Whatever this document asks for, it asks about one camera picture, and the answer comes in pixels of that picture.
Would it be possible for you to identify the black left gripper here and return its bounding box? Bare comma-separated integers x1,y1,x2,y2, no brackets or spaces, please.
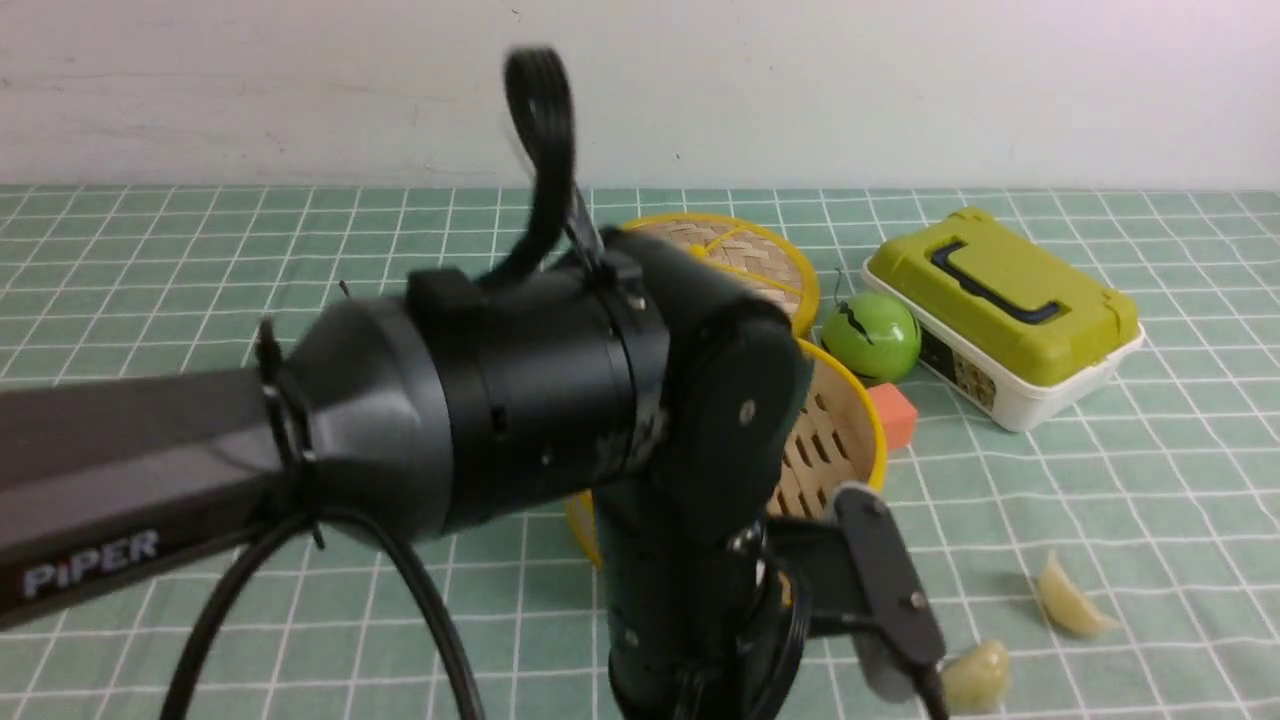
593,470,812,720

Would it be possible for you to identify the pale green dumpling front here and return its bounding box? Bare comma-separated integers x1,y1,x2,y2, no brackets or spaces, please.
941,639,1012,716

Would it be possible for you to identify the white dumpling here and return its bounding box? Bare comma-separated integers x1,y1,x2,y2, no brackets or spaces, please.
1036,550,1123,638

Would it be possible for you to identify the bamboo steamer tray yellow rim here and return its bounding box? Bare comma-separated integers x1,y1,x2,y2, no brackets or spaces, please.
564,338,890,571

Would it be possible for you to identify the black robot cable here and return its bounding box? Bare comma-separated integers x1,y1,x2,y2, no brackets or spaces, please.
160,46,605,720

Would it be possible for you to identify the woven bamboo steamer lid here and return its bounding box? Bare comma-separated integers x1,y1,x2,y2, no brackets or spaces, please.
623,211,820,338

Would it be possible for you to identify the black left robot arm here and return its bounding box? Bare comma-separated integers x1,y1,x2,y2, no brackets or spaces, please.
3,228,812,719

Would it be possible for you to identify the green checkered tablecloth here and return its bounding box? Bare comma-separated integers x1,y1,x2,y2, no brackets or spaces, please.
1,184,1279,719

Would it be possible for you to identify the orange foam cube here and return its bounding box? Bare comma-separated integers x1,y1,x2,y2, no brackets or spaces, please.
868,383,919,454

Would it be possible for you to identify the green white lunch box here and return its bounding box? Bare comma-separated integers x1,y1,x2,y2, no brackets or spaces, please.
861,208,1146,433

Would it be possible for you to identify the green toy apple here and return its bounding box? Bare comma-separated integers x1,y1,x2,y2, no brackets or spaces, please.
819,272,923,386

